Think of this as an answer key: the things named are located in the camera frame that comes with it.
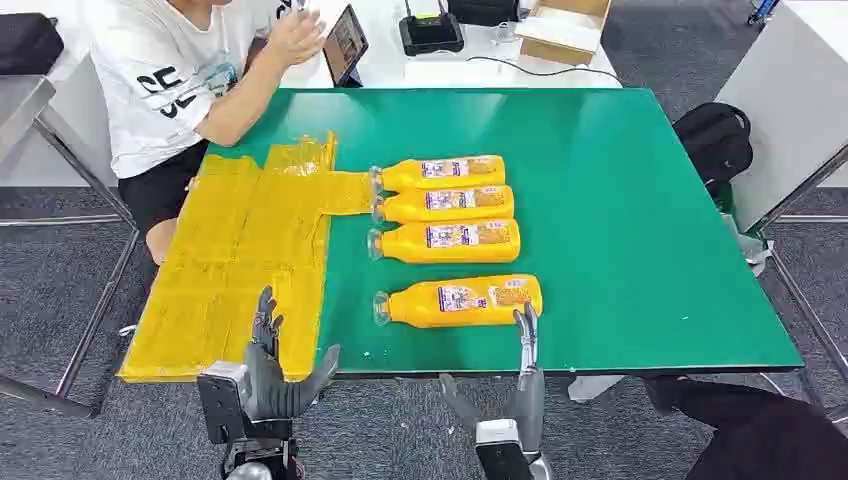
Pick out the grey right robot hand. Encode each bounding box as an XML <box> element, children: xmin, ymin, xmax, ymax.
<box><xmin>439</xmin><ymin>303</ymin><xmax>547</xmax><ymax>458</ymax></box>

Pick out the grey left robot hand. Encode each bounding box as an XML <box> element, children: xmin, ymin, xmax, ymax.
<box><xmin>243</xmin><ymin>286</ymin><xmax>342</xmax><ymax>422</ymax></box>

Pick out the orange drink bottle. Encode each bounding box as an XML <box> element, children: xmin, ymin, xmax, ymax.
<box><xmin>366</xmin><ymin>218</ymin><xmax>522</xmax><ymax>265</ymax></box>
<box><xmin>370</xmin><ymin>185</ymin><xmax>516</xmax><ymax>225</ymax></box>
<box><xmin>372</xmin><ymin>274</ymin><xmax>544</xmax><ymax>330</ymax></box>
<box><xmin>368</xmin><ymin>154</ymin><xmax>507</xmax><ymax>195</ymax></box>

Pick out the yellow sheet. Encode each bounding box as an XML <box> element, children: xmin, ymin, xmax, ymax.
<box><xmin>117</xmin><ymin>132</ymin><xmax>374</xmax><ymax>384</ymax></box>

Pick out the green table mat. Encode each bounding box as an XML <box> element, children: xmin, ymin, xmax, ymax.
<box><xmin>206</xmin><ymin>87</ymin><xmax>804</xmax><ymax>376</ymax></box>

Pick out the black cloth bundle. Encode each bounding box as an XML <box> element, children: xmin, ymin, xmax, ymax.
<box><xmin>645</xmin><ymin>376</ymin><xmax>848</xmax><ymax>480</ymax></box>

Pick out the black backpack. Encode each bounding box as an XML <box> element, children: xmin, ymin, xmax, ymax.
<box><xmin>672</xmin><ymin>102</ymin><xmax>755</xmax><ymax>200</ymax></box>

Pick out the person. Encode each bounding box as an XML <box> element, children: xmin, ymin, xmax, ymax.
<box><xmin>84</xmin><ymin>0</ymin><xmax>329</xmax><ymax>266</ymax></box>

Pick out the white desk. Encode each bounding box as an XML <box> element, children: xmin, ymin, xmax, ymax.
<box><xmin>278</xmin><ymin>0</ymin><xmax>624</xmax><ymax>89</ymax></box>

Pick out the person's left hand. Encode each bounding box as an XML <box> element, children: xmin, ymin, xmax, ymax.
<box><xmin>268</xmin><ymin>7</ymin><xmax>328</xmax><ymax>68</ymax></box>

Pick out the black tablet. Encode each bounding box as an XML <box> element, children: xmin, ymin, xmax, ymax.
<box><xmin>322</xmin><ymin>3</ymin><xmax>370</xmax><ymax>89</ymax></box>

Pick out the open cardboard box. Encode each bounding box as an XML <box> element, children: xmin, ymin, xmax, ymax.
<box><xmin>515</xmin><ymin>0</ymin><xmax>612</xmax><ymax>68</ymax></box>

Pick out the black device with antennas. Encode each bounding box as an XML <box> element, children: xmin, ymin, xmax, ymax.
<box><xmin>398</xmin><ymin>0</ymin><xmax>466</xmax><ymax>57</ymax></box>

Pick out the black case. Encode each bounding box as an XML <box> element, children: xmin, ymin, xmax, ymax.
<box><xmin>447</xmin><ymin>0</ymin><xmax>521</xmax><ymax>26</ymax></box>

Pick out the pale table with steel legs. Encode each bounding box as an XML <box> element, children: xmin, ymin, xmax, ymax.
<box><xmin>714</xmin><ymin>0</ymin><xmax>848</xmax><ymax>425</ymax></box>

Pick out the black bag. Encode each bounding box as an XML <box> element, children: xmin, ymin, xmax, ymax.
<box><xmin>0</xmin><ymin>13</ymin><xmax>66</xmax><ymax>76</ymax></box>

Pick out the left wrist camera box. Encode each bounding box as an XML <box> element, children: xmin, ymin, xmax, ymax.
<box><xmin>197</xmin><ymin>360</ymin><xmax>250</xmax><ymax>445</ymax></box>

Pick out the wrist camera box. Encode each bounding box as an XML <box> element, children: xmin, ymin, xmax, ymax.
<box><xmin>475</xmin><ymin>418</ymin><xmax>535</xmax><ymax>480</ymax></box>
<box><xmin>197</xmin><ymin>360</ymin><xmax>250</xmax><ymax>445</ymax></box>

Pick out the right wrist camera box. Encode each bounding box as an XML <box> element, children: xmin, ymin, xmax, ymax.
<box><xmin>475</xmin><ymin>418</ymin><xmax>535</xmax><ymax>480</ymax></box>

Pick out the black cable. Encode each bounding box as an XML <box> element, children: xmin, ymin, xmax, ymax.
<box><xmin>465</xmin><ymin>55</ymin><xmax>624</xmax><ymax>86</ymax></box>

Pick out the steel frame table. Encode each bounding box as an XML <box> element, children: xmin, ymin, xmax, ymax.
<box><xmin>0</xmin><ymin>74</ymin><xmax>144</xmax><ymax>419</ymax></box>

